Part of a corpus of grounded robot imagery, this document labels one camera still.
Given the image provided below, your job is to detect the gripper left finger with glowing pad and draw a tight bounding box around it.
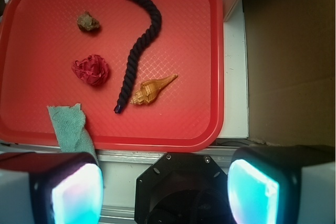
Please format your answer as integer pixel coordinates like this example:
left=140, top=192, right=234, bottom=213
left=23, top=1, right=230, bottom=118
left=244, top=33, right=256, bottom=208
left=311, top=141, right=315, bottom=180
left=1, top=152, right=103, bottom=223

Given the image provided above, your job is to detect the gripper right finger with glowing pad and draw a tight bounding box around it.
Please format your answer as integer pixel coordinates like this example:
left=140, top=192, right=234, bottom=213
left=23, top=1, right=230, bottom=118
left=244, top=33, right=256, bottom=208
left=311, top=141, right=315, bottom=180
left=227, top=145, right=335, bottom=223

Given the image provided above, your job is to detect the teal cloth rag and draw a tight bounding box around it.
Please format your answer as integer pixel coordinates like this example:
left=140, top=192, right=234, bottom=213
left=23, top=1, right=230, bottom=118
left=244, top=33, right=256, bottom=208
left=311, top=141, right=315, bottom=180
left=47, top=103, right=99, bottom=172

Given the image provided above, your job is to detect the red crumpled paper ball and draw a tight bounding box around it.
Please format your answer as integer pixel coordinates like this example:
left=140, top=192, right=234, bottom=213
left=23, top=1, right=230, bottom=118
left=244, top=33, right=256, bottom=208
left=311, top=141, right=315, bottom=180
left=71, top=54, right=109, bottom=86

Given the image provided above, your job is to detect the golden spiral seashell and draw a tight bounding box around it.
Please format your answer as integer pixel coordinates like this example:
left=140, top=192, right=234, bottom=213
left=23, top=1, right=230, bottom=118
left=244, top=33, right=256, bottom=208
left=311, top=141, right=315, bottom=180
left=130, top=74, right=178, bottom=105

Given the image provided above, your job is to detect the brown cardboard box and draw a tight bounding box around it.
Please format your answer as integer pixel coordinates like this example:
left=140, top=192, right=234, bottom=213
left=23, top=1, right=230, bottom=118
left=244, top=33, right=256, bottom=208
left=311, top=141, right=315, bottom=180
left=243, top=0, right=335, bottom=145

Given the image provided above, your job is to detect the red plastic tray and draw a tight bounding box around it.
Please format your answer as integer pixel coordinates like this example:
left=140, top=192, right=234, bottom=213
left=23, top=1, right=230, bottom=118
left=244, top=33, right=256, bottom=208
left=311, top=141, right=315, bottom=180
left=1, top=0, right=224, bottom=152

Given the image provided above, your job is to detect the brown rock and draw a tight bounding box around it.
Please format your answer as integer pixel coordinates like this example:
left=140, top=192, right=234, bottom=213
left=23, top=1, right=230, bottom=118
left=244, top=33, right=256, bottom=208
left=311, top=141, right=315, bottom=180
left=77, top=11, right=100, bottom=32

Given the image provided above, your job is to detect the black octagonal mount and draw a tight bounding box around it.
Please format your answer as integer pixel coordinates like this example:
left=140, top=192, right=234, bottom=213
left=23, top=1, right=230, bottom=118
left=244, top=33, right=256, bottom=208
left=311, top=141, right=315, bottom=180
left=134, top=153, right=235, bottom=223

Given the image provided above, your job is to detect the dark blue twisted rope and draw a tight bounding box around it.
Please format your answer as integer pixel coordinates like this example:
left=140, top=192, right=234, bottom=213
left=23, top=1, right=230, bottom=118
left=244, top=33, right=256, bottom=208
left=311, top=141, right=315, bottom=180
left=113, top=0, right=163, bottom=115

